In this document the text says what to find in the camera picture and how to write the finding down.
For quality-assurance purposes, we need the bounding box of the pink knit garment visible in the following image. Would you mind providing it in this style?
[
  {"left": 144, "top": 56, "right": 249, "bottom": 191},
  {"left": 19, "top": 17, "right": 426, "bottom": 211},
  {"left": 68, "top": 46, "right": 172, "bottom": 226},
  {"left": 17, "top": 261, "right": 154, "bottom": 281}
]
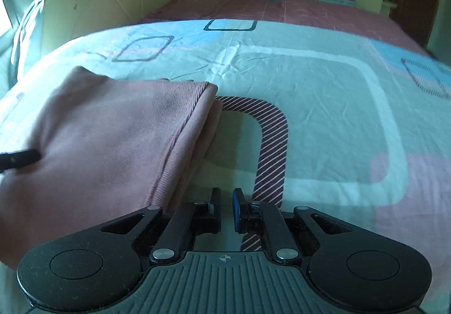
[{"left": 1, "top": 67, "right": 222, "bottom": 268}]

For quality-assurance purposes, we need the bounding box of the light blue patterned bedsheet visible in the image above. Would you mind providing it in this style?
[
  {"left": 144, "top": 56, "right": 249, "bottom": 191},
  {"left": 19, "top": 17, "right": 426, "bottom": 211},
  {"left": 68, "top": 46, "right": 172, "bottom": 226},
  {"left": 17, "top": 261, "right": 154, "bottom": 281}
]
[{"left": 1, "top": 19, "right": 450, "bottom": 313}]

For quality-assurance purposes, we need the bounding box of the pink striped bed cover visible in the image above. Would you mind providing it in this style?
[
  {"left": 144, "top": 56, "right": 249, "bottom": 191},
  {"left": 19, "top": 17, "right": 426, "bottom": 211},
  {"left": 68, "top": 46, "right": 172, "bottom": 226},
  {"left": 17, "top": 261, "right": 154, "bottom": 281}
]
[{"left": 141, "top": 0, "right": 429, "bottom": 57}]

